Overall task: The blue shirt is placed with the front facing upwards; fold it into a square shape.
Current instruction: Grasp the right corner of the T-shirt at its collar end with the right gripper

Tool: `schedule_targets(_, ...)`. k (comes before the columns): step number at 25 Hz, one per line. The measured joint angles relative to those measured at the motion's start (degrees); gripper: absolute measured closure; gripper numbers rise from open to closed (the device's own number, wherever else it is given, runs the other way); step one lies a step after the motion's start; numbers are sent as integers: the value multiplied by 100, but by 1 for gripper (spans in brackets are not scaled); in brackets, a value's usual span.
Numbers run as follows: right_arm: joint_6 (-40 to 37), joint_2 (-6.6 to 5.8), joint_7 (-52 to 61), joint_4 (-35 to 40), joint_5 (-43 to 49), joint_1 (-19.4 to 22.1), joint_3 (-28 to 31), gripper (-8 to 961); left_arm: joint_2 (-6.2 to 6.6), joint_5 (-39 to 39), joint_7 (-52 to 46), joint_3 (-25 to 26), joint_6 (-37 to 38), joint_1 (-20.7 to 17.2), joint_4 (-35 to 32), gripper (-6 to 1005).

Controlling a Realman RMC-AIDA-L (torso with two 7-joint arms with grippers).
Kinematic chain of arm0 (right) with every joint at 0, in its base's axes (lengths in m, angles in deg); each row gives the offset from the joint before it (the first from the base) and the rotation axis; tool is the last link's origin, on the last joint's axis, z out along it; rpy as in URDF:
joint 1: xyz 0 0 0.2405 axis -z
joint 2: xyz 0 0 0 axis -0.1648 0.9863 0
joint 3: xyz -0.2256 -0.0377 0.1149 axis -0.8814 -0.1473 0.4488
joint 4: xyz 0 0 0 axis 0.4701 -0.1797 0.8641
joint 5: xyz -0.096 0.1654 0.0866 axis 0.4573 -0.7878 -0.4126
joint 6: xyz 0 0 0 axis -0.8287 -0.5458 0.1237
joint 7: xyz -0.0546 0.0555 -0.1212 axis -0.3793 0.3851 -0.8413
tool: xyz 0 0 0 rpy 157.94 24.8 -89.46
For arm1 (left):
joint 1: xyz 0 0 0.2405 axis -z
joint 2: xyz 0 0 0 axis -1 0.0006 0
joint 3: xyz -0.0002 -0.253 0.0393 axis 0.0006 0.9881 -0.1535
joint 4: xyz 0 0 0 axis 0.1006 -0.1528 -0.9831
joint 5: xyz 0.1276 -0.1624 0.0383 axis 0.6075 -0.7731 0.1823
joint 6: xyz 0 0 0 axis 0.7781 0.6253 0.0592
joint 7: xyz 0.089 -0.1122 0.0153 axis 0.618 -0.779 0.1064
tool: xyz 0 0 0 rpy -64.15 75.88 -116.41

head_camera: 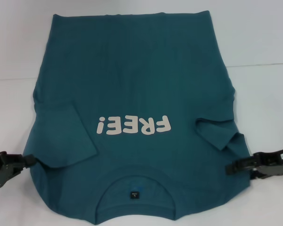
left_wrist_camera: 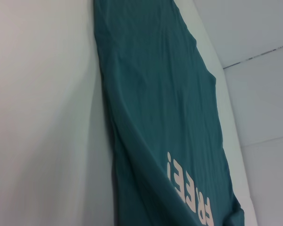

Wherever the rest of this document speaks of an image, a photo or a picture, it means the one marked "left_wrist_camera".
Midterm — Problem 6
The teal blue printed t-shirt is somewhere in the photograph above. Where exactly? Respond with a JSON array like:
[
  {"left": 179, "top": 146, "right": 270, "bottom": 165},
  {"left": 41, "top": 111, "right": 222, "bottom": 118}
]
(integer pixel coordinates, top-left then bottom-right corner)
[{"left": 93, "top": 0, "right": 246, "bottom": 226}]

